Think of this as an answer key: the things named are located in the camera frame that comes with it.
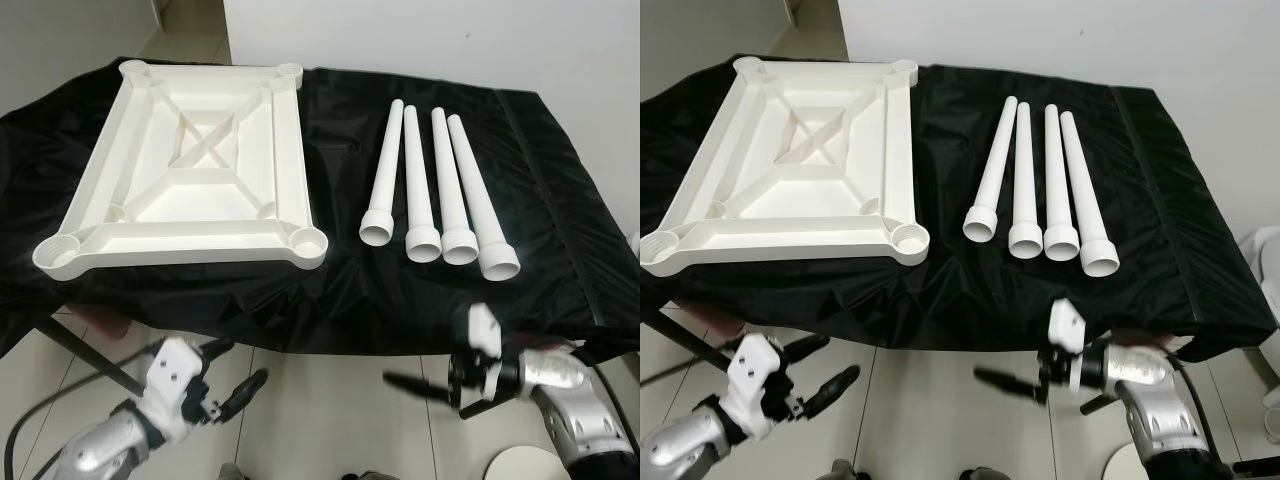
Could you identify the white plastic table top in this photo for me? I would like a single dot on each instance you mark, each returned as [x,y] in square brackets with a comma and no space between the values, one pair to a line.
[200,200]
[800,200]

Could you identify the white plastic table leg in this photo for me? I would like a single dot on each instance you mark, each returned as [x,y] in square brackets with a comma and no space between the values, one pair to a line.
[478,190]
[1058,180]
[449,180]
[995,170]
[1025,180]
[1085,190]
[419,180]
[383,170]

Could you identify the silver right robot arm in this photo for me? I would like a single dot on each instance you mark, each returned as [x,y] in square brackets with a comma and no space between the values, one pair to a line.
[1140,380]
[550,385]

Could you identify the black cloth table cover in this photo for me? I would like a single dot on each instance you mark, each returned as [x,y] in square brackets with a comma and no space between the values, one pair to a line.
[1000,310]
[400,300]

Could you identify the grey robot left foot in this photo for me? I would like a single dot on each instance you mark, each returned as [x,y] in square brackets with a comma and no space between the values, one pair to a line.
[230,472]
[845,471]

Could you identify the grey robot foot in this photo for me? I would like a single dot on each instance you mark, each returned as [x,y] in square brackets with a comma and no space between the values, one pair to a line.
[230,472]
[980,475]
[362,476]
[845,471]

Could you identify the grey robot right foot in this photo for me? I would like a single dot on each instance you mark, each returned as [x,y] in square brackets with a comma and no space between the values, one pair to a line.
[362,476]
[980,475]

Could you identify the black metal table leg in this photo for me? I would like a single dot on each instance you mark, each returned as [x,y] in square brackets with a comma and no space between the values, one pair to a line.
[1258,466]
[90,355]
[690,342]

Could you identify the white plastic container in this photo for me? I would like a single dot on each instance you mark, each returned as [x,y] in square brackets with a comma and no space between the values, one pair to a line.
[1265,260]

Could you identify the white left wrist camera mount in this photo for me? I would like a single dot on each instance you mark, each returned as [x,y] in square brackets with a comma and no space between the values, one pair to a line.
[175,375]
[750,375]

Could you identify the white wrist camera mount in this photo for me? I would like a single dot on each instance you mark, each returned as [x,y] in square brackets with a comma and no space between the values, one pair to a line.
[484,328]
[175,375]
[750,375]
[1066,322]

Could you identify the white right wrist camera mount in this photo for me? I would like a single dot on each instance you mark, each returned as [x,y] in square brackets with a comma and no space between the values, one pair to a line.
[484,328]
[1066,322]

